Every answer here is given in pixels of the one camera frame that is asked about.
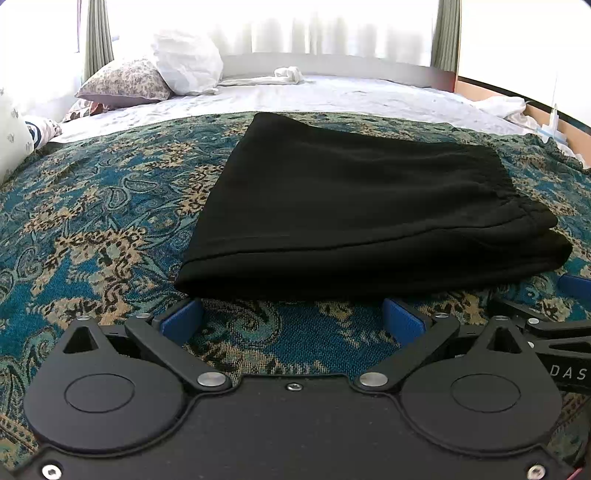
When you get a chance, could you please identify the white bed sheet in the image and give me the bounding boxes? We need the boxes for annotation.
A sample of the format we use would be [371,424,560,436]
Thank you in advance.
[48,74,543,145]

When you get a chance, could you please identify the plain white pillow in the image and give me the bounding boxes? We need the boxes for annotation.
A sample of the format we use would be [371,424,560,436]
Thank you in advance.
[151,30,225,97]

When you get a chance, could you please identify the white cushion with navy print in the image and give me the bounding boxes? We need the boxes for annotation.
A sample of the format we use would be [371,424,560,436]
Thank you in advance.
[24,117,64,149]

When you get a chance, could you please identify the crumpled white cloth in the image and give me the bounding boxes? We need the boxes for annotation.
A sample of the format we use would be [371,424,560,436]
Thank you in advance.
[475,95,540,131]

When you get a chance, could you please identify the grey-green curtain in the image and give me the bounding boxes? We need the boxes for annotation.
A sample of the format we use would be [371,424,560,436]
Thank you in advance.
[431,0,462,73]
[84,0,115,82]

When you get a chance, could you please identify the floral patterned pillow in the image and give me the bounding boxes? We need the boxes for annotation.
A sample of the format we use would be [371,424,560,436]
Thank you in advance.
[75,58,175,103]
[62,98,112,123]

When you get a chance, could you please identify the white sheer curtain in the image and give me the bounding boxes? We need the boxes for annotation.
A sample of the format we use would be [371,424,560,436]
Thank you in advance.
[113,0,437,63]

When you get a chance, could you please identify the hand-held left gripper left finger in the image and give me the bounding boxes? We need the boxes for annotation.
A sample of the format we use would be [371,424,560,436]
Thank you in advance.
[58,298,234,394]

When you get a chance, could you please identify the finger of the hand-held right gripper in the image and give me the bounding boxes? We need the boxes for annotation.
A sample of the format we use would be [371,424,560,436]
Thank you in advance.
[556,274,591,299]
[487,298,591,355]

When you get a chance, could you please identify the pale grey headboard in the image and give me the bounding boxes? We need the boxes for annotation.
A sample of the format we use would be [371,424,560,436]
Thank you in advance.
[221,52,459,92]

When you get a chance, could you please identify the rolled white cloth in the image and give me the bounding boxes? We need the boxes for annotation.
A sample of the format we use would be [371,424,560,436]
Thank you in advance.
[218,66,315,88]

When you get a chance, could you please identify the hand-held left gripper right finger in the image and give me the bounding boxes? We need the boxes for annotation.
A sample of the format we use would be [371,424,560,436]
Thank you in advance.
[353,298,536,393]

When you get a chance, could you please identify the white pillow with grey print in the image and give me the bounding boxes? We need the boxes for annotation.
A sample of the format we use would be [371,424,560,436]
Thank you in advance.
[0,87,37,186]

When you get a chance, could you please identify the black pants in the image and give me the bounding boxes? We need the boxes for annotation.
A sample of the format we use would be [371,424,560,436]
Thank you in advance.
[174,112,574,302]

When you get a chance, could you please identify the teal paisley patterned blanket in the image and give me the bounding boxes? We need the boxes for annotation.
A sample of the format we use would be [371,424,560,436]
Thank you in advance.
[0,111,591,467]

